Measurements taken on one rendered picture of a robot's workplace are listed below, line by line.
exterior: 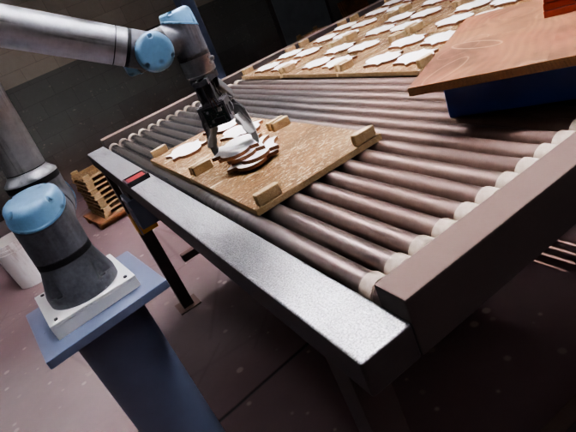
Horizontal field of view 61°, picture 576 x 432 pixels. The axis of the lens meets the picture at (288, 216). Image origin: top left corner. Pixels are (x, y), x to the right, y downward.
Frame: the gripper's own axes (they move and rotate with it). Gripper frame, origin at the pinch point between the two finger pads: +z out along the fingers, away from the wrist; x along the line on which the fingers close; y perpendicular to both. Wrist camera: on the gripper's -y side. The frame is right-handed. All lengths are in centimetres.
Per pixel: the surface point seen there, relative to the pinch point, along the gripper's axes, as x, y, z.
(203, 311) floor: -73, -76, 98
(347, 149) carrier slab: 27.4, 14.8, 4.6
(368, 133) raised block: 32.8, 13.2, 3.1
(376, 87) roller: 39, -33, 7
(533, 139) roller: 61, 33, 7
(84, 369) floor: -135, -55, 99
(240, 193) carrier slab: 1.7, 19.7, 4.7
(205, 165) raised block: -11.5, -3.6, 3.1
